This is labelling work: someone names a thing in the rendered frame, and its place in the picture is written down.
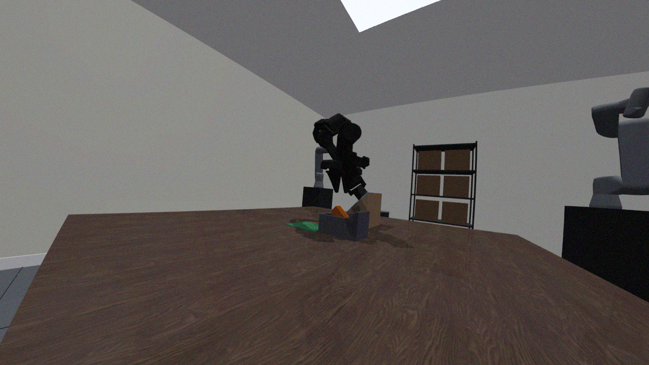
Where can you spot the orange l-shaped part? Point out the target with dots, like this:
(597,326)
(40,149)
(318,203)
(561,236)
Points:
(338,211)

